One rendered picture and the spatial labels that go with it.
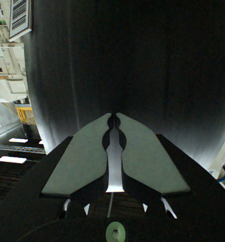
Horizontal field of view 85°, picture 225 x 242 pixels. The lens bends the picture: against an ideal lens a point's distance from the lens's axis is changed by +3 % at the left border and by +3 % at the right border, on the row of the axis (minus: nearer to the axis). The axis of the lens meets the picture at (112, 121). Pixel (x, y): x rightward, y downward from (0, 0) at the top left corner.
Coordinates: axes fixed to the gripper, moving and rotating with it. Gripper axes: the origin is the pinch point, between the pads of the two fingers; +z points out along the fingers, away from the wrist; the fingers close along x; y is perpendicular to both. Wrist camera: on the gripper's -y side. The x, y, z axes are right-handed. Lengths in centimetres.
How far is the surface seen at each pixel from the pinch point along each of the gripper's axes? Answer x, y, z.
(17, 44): -50, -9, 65
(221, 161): 38, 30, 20
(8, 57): -291, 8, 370
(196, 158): 10.9, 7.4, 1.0
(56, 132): -7.2, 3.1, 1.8
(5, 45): -57, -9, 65
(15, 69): -283, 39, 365
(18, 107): -560, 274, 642
